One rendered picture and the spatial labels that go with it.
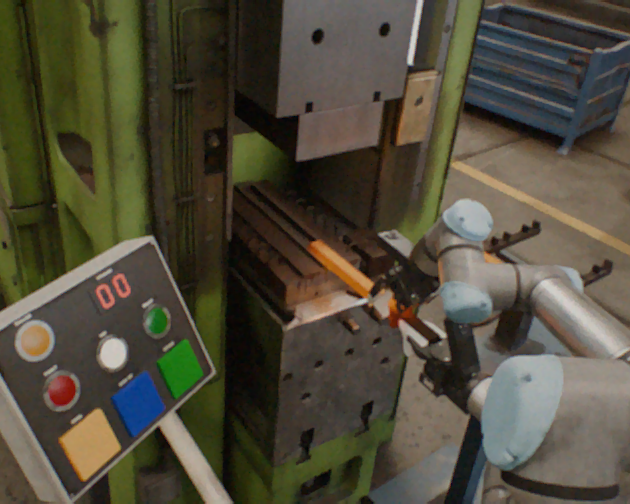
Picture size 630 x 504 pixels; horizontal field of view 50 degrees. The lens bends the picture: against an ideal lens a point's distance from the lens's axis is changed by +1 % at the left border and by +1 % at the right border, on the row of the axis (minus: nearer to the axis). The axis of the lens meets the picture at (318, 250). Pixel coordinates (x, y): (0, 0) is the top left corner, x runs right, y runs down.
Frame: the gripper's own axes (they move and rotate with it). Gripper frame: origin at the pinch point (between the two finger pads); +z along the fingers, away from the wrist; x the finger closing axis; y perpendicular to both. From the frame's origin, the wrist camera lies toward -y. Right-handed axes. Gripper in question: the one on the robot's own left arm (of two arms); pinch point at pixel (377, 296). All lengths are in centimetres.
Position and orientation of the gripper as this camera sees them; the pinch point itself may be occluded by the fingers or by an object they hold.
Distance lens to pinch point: 139.5
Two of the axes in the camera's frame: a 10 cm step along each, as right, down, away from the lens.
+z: -3.5, 4.8, 8.0
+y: 4.5, 8.4, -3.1
